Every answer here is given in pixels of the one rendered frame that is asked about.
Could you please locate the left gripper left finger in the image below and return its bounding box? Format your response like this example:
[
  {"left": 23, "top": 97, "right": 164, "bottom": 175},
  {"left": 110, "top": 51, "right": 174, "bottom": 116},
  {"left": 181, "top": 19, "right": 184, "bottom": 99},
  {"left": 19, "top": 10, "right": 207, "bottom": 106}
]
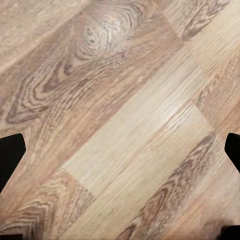
[{"left": 0, "top": 133, "right": 26, "bottom": 193}]

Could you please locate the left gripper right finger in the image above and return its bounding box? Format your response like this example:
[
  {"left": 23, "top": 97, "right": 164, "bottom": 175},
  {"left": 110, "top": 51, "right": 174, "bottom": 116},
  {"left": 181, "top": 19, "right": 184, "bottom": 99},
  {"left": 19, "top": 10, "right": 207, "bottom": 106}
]
[{"left": 224, "top": 132, "right": 240, "bottom": 172}]

